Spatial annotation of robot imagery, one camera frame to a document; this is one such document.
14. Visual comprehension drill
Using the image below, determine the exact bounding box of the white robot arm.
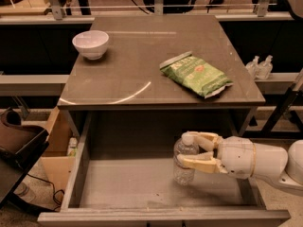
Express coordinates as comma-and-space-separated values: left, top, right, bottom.
176, 131, 303, 196

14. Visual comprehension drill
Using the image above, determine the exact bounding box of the clear pump bottle left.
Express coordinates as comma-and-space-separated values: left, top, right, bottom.
245, 56, 259, 79

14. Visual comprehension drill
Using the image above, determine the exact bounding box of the clear plastic water bottle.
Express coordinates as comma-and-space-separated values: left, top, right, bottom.
173, 132, 199, 185

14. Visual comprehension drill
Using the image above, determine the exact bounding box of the metal railing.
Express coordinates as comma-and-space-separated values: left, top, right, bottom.
0, 0, 303, 23

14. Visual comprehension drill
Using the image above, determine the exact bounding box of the clear cup on floor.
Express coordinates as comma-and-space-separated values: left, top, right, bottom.
14, 183, 35, 202

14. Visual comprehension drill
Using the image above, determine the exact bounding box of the clear pump bottle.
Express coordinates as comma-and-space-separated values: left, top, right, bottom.
245, 56, 259, 79
257, 55, 273, 79

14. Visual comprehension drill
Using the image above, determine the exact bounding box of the grey open top drawer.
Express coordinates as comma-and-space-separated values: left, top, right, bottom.
38, 111, 290, 227

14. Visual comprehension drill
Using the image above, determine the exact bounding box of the dark brown chair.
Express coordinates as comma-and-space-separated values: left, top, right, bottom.
0, 108, 48, 212

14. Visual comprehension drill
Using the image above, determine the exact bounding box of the small bottle in box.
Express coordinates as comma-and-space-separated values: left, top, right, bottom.
67, 137, 78, 156

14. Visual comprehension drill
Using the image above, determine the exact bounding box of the white ceramic bowl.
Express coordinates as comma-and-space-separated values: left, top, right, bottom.
72, 30, 109, 60

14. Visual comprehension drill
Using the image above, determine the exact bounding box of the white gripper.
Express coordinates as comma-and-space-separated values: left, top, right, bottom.
177, 131, 288, 180

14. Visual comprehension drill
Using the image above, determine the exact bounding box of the green chip bag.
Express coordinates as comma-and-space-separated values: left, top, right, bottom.
159, 51, 233, 98

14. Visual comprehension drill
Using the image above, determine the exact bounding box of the black cable on floor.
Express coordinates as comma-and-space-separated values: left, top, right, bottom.
27, 173, 65, 210

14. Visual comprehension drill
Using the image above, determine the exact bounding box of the clear pump bottle right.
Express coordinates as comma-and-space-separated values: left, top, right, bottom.
257, 55, 273, 79

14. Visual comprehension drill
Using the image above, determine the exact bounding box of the cardboard box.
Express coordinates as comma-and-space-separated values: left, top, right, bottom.
42, 107, 75, 190

